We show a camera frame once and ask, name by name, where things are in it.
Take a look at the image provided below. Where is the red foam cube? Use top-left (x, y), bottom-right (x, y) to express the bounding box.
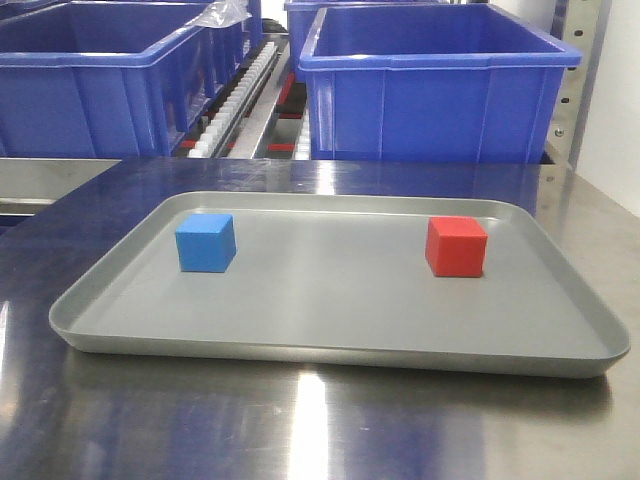
top-left (425, 216), bottom-right (488, 278)

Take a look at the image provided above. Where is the perforated metal shelf upright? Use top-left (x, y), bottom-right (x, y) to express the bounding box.
top-left (548, 0), bottom-right (614, 170)

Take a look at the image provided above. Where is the blue foam cube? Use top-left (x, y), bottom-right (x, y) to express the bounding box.
top-left (175, 213), bottom-right (237, 273)

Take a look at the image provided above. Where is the grey metal tray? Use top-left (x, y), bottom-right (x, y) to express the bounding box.
top-left (49, 191), bottom-right (630, 378)

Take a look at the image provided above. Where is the blue plastic bin right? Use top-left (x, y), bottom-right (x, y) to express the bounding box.
top-left (299, 3), bottom-right (581, 164)

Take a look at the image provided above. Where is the blue plastic bin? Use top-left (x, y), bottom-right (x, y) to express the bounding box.
top-left (1, 1), bottom-right (249, 158)
top-left (299, 3), bottom-right (581, 164)

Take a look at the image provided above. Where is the blue bin rear right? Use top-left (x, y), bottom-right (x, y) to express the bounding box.
top-left (283, 0), bottom-right (451, 83)

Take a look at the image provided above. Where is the clear plastic bag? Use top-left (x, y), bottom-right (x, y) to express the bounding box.
top-left (191, 0), bottom-right (252, 29)

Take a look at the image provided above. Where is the blue plastic bin left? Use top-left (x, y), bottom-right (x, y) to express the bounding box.
top-left (1, 1), bottom-right (249, 158)

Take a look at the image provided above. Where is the white roller conveyor rail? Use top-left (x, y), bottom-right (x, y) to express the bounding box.
top-left (187, 42), bottom-right (279, 158)

